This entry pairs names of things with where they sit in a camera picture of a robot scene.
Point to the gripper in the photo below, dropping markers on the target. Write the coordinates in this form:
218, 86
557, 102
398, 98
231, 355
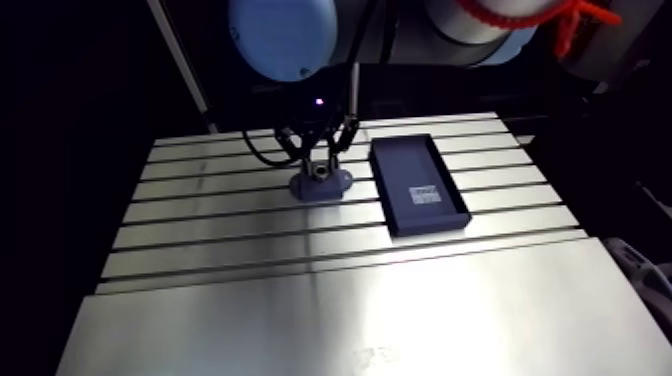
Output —
320, 113

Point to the dark blue-grey housing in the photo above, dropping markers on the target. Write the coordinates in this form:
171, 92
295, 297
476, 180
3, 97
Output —
317, 190

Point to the pale slanted post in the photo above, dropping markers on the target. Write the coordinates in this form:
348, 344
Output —
181, 60

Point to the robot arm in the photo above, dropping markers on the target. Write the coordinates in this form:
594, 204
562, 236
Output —
283, 36

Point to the dark blue-grey tray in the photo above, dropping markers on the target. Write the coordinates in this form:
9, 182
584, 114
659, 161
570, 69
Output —
414, 178

